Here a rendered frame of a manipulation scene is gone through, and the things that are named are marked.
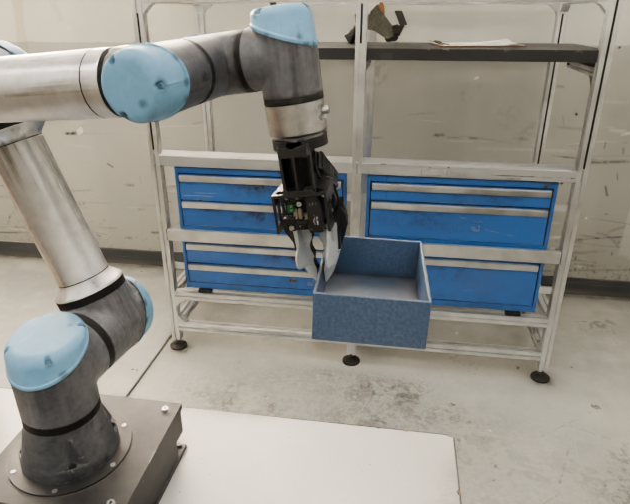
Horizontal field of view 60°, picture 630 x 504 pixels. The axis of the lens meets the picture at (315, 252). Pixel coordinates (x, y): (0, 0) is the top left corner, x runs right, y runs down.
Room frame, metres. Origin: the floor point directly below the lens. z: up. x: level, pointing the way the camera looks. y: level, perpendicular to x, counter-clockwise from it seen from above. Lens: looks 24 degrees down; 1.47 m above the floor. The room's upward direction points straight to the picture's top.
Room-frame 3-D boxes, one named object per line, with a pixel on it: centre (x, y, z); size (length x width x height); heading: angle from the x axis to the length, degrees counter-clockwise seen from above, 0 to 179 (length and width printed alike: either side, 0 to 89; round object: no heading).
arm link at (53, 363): (0.70, 0.40, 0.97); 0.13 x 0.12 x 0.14; 163
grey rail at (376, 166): (2.13, -0.17, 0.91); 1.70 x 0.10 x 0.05; 81
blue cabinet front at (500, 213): (2.04, -0.56, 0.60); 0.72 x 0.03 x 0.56; 81
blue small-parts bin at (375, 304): (0.71, -0.08, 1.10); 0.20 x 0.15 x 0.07; 173
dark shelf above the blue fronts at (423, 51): (2.29, -0.45, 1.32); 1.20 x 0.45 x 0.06; 81
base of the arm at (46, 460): (0.70, 0.40, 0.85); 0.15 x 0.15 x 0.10
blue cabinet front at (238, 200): (2.16, 0.23, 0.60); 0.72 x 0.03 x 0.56; 81
